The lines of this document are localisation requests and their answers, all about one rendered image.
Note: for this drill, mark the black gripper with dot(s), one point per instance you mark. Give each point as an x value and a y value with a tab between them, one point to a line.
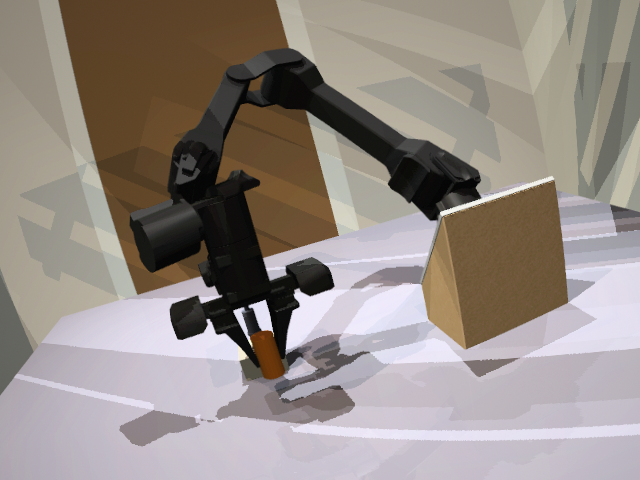
243	281

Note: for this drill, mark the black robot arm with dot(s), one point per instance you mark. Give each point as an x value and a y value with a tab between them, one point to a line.
423	173

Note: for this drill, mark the orange-brown cylinder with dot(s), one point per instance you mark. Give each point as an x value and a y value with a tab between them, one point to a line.
266	351

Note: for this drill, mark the black marker with orange band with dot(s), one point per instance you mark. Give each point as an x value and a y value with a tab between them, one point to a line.
250	321

